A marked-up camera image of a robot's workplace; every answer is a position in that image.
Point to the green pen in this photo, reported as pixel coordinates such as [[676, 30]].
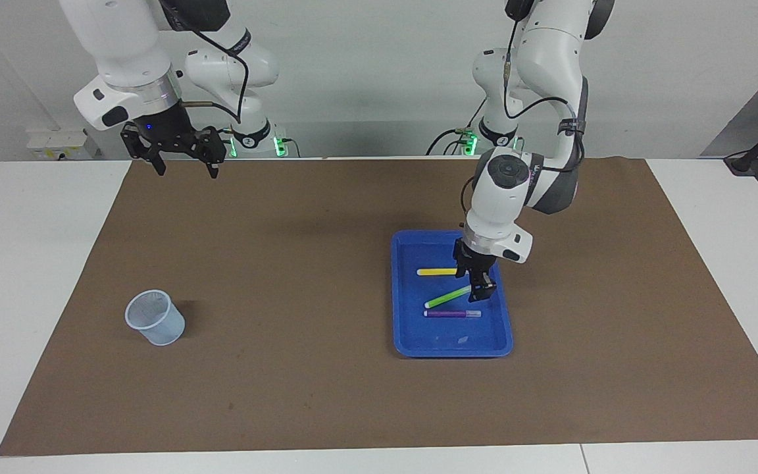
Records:
[[448, 297]]

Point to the blue plastic tray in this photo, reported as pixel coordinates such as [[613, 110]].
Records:
[[450, 336]]

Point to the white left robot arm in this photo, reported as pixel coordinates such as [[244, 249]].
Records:
[[550, 72]]

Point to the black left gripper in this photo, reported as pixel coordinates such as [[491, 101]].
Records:
[[478, 257]]

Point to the yellow pen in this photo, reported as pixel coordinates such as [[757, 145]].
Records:
[[438, 271]]

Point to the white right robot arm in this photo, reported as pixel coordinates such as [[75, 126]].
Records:
[[122, 39]]

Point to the purple pen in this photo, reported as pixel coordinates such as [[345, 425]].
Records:
[[451, 314]]

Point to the translucent plastic cup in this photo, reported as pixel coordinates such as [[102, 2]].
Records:
[[158, 326]]

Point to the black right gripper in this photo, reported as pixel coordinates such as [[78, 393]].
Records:
[[168, 128]]

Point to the brown table mat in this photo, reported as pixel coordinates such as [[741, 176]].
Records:
[[287, 395]]

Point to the white wall socket box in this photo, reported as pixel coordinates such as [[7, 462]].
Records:
[[56, 141]]

